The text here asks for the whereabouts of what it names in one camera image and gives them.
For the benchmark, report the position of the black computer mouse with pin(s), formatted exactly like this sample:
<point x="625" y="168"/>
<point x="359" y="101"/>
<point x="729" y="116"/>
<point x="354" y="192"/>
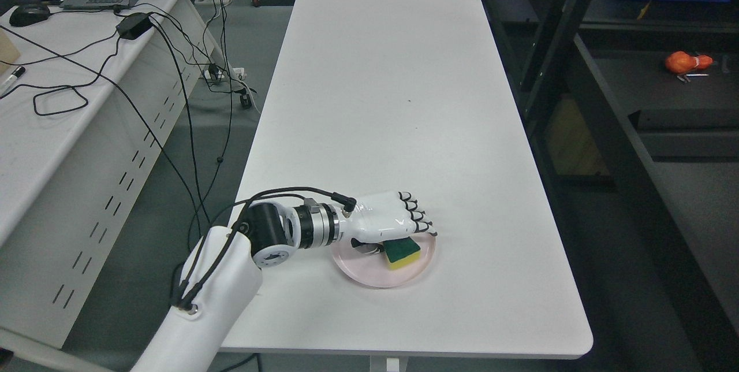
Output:
<point x="29" y="14"/>

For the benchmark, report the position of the black power adapter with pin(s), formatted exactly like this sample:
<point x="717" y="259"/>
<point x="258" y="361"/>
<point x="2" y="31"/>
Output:
<point x="134" y="25"/>

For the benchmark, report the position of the white work table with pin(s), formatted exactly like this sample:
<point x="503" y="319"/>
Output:
<point x="410" y="95"/>

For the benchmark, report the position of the green yellow sponge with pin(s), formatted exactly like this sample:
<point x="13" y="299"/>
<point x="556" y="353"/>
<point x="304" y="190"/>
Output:
<point x="401" y="252"/>

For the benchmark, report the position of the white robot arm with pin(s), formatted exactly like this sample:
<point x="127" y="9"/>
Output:
<point x="224" y="273"/>

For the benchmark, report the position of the white power strip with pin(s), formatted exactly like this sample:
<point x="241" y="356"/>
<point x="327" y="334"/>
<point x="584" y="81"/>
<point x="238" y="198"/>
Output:
<point x="216" y="74"/>

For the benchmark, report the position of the pink round plate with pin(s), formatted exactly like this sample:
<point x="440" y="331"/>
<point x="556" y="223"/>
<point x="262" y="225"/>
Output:
<point x="374" y="270"/>

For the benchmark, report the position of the orange toy object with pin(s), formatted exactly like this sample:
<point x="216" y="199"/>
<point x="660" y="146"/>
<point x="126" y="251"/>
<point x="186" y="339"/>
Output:
<point x="681" y="63"/>

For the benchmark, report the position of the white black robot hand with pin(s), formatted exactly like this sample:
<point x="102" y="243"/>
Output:
<point x="377" y="218"/>

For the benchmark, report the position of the white side desk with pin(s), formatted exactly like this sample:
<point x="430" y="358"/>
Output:
<point x="79" y="139"/>

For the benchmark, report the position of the black marker pen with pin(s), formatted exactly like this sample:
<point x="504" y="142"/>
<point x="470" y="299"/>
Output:
<point x="15" y="74"/>

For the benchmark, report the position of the dark metal shelf rack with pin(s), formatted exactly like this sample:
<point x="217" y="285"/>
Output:
<point x="640" y="166"/>

